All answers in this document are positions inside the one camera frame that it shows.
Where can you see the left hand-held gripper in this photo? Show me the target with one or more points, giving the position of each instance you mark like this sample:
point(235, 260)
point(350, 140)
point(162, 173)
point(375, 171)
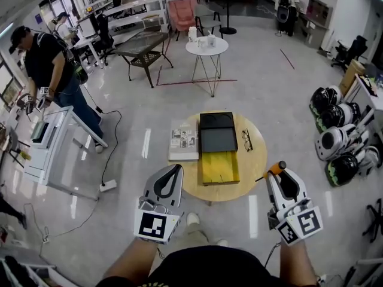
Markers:
point(151, 224)

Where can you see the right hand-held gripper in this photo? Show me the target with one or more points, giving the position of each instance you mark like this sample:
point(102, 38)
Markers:
point(306, 223)

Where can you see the orange screwdriver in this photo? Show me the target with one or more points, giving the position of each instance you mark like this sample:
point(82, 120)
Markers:
point(276, 166)

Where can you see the black tray box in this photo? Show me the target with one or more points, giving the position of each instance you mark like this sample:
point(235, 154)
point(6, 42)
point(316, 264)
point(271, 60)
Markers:
point(218, 139)

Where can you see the person's left forearm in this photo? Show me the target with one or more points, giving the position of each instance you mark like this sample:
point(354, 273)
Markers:
point(131, 259)

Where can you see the person's right forearm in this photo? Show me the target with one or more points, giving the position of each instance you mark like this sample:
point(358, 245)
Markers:
point(294, 262)

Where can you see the brown cardboard box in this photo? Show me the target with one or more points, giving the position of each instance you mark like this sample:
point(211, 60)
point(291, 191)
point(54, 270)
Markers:
point(351, 76)

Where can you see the person's left white shoe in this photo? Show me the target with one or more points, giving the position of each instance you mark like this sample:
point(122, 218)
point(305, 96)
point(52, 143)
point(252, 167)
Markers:
point(193, 218)

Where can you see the person's white shoe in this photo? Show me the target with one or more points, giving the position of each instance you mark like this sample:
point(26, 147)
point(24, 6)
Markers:
point(193, 218)
point(222, 242)

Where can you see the round wooden table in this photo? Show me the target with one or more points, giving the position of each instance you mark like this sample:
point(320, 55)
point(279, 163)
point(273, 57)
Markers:
point(252, 166)

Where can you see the grey picture book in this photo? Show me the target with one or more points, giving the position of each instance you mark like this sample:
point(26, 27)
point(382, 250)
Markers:
point(183, 140)

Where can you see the person's beige trousers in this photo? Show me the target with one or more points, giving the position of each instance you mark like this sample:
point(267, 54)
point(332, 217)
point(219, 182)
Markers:
point(196, 235)

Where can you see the white power strip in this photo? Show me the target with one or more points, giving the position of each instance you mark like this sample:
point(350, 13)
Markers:
point(108, 185)

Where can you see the black eyeglasses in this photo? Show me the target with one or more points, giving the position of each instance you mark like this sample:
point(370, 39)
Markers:
point(247, 139)

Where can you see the pile of helmets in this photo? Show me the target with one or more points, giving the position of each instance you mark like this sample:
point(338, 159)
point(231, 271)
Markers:
point(332, 139)

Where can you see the person's right white shoe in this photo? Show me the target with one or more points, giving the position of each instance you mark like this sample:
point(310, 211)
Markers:
point(222, 242)

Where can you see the person's black shirt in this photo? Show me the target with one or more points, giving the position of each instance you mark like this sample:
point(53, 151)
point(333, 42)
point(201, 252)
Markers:
point(209, 269)

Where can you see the black office chair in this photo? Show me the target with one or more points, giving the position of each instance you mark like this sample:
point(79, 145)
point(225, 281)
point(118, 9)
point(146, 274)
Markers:
point(103, 37)
point(356, 48)
point(377, 217)

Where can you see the white metal rack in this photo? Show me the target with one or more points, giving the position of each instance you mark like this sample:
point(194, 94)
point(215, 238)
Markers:
point(371, 262)

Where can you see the white standing desk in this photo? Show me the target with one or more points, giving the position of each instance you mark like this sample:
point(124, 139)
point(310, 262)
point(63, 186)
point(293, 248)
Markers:
point(48, 166)

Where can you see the white cluttered table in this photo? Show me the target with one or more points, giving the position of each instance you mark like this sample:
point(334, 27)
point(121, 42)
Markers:
point(375, 100)

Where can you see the small grey black device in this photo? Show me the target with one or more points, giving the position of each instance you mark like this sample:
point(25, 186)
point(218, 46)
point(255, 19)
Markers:
point(40, 131)

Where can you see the yellow black tool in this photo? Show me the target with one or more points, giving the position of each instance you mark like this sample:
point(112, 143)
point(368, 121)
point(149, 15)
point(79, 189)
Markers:
point(25, 155)

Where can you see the white round side table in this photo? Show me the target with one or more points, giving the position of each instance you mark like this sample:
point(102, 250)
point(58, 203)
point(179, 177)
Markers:
point(206, 48)

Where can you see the dark metal coffee table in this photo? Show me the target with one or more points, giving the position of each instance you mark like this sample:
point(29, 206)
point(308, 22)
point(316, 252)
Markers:
point(140, 42)

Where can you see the small clear cup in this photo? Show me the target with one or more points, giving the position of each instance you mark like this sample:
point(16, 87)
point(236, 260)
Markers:
point(202, 43)

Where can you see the white pump container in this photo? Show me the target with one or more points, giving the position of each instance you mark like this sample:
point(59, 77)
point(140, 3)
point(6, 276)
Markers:
point(211, 40)

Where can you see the tall white bottle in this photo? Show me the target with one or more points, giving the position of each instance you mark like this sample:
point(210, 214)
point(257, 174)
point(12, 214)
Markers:
point(192, 34)

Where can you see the black metal chair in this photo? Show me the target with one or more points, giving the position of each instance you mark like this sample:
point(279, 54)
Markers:
point(13, 139)

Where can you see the white office desk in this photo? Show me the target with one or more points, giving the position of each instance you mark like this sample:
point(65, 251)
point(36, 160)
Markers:
point(83, 42)

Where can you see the grey cabinet with pegboard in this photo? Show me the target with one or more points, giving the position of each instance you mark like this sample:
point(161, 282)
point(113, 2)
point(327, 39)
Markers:
point(317, 25)

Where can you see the black floor stand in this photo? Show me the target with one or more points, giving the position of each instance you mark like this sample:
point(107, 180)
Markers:
point(228, 30)

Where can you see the pink armchair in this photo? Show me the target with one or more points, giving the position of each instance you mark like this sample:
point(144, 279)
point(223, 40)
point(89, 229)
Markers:
point(182, 13)

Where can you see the grey chair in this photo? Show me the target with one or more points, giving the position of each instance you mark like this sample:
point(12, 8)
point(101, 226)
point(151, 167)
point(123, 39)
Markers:
point(206, 15)

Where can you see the white shelving unit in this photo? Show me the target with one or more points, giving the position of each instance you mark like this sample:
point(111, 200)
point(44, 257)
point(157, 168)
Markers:
point(131, 4)

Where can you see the glass entrance door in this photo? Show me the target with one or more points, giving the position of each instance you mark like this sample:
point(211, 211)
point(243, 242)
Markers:
point(57, 7)

